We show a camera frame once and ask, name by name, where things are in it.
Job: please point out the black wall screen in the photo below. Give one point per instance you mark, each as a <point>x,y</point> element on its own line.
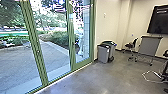
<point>160,19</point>

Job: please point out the white wall switch plate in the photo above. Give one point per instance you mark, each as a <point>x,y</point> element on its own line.
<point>104,15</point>

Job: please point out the grey board on stand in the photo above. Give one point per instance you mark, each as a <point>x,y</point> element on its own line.
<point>149,46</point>

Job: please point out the dark trash bin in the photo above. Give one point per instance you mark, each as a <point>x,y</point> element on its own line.
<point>112,50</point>

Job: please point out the green framed glass wall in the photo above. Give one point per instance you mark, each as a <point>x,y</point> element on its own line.
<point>35,43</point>

